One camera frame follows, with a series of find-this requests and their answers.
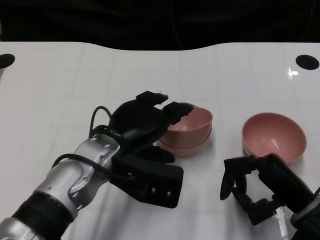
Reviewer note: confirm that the black round table grommet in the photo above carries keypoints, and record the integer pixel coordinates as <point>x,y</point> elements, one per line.
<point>6,60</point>
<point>307,62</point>

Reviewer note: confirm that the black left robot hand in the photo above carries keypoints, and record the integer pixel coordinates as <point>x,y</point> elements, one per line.
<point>137,117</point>

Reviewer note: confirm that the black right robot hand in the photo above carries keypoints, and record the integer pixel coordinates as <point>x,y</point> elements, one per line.
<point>282,180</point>

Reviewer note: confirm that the pink plastic bowl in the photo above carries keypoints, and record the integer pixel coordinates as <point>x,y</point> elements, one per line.
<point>272,135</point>
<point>185,150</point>
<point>195,120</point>

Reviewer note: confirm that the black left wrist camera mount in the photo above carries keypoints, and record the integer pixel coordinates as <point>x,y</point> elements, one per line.
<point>160,182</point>

